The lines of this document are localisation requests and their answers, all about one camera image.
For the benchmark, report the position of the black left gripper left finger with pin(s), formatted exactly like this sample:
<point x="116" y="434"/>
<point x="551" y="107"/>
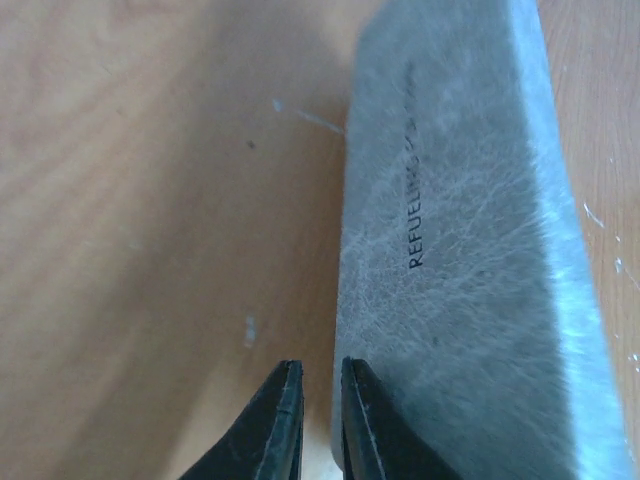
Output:
<point x="265" y="441"/>

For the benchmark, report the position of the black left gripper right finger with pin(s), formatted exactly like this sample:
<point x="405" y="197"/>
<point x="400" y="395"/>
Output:
<point x="377" y="443"/>

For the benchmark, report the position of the grey glasses case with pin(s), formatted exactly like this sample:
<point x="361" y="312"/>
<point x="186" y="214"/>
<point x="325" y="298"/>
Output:
<point x="463" y="280"/>

